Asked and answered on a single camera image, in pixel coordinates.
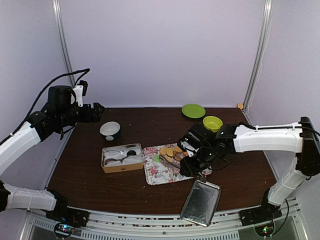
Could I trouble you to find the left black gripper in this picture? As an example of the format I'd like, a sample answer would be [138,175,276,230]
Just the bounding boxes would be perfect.
[56,102,105,128]

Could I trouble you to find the metal tongs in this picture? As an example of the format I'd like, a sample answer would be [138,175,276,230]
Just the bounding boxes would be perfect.
[159,154,207,183]

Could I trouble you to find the tan biscuit cookie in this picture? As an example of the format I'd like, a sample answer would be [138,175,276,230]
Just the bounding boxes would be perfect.
[160,147,168,156]
[173,152,185,162]
[174,145,183,154]
[166,147,176,158]

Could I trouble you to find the floral rectangular tray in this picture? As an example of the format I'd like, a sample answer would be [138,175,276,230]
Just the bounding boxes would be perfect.
[141,143,213,186]

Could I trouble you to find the beige cookie tin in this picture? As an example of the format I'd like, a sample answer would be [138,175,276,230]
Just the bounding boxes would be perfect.
[101,143,144,174]

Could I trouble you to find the black sandwich cookie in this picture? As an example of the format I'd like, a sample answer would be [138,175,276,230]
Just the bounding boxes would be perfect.
[126,150,137,157]

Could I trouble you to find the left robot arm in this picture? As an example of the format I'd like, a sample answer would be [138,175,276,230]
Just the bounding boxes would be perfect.
[0,81,105,222]

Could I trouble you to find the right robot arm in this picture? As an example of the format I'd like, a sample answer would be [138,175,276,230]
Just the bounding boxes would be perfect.
[177,116,320,221]

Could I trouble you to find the white and dark bowl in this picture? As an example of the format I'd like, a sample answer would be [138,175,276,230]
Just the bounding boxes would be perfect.
[99,121,121,142]

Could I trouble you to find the green cookie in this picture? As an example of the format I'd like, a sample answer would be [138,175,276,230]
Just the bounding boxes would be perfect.
[153,154,161,163]

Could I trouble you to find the silver metal tin lid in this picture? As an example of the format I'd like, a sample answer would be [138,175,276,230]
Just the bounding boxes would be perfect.
[180,180,222,227]

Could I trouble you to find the green bowl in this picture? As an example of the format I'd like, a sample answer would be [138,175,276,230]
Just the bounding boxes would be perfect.
[202,116,223,133]

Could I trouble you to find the green plate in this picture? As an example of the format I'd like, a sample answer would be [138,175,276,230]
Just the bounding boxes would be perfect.
[181,103,206,119]

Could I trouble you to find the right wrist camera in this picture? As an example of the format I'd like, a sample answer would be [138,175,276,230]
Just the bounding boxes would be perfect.
[177,139,200,158]

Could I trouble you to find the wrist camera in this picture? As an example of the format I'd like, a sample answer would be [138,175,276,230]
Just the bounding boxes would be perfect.
[177,139,200,158]
[70,80,88,108]

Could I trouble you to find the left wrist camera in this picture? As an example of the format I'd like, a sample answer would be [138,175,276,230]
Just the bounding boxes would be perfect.
[70,80,88,108]

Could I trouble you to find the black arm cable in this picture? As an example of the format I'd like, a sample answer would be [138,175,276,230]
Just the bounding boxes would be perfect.
[0,68,91,146]

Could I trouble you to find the front aluminium rail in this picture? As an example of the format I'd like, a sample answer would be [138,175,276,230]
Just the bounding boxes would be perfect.
[18,200,311,240]

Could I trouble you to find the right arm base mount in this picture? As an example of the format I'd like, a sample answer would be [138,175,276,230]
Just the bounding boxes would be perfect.
[238,194,283,227]

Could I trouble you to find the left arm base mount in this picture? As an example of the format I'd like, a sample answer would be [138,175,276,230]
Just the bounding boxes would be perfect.
[43,189,90,228]

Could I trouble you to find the left aluminium frame post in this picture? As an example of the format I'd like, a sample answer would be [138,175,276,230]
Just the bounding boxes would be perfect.
[52,0,73,73]

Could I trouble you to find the aluminium frame post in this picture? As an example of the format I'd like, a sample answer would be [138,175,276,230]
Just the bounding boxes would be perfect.
[243,0,274,115]
[52,0,73,73]

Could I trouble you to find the right aluminium frame post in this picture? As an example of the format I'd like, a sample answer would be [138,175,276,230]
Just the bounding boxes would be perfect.
[243,0,274,115]

